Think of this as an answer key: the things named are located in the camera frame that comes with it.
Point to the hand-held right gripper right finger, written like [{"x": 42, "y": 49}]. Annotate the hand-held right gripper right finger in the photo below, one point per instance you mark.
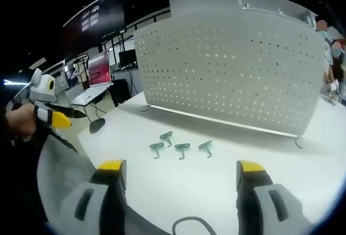
[{"x": 273, "y": 208}]

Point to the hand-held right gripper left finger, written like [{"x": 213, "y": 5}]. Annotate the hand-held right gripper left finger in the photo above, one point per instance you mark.
[{"x": 89, "y": 208}]

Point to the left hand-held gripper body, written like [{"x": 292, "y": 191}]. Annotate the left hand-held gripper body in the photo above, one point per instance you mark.
[{"x": 40, "y": 90}]

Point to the green hook assembly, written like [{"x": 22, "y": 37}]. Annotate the green hook assembly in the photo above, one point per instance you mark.
[
  {"x": 204, "y": 146},
  {"x": 181, "y": 146},
  {"x": 156, "y": 146},
  {"x": 165, "y": 137}
]

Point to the white perforated mounting plate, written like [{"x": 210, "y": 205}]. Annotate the white perforated mounting plate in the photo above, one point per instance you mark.
[{"x": 229, "y": 75}]

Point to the person's left hand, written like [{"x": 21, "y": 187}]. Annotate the person's left hand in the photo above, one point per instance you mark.
[{"x": 20, "y": 121}]

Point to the black stand base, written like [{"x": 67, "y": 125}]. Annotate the black stand base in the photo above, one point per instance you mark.
[{"x": 96, "y": 126}]

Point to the laptop with red screen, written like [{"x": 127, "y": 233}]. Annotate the laptop with red screen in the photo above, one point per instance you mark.
[{"x": 90, "y": 94}]

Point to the red screen monitor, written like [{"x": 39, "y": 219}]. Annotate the red screen monitor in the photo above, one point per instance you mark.
[{"x": 99, "y": 67}]

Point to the black office chair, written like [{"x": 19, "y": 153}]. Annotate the black office chair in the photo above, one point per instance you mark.
[{"x": 120, "y": 93}]

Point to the black computer monitor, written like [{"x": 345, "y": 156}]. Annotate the black computer monitor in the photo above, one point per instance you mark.
[{"x": 127, "y": 58}]

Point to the white metal panel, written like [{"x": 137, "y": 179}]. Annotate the white metal panel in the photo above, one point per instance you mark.
[{"x": 216, "y": 4}]

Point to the large dark wall screen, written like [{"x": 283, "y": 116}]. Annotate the large dark wall screen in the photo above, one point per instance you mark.
[{"x": 105, "y": 8}]

